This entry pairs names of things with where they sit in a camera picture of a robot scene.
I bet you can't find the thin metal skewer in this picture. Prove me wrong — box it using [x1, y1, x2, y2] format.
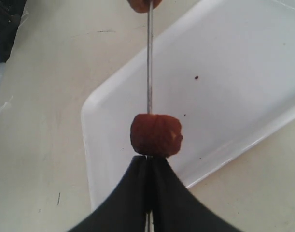
[144, 0, 155, 232]

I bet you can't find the dark object at table edge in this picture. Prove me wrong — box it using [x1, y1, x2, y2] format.
[0, 0, 26, 63]

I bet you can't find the white rectangular plastic tray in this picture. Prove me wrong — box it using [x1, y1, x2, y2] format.
[81, 0, 295, 209]

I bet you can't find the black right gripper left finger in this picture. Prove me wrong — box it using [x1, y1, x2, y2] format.
[70, 156, 147, 232]

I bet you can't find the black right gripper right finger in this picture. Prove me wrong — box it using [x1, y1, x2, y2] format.
[151, 158, 239, 232]

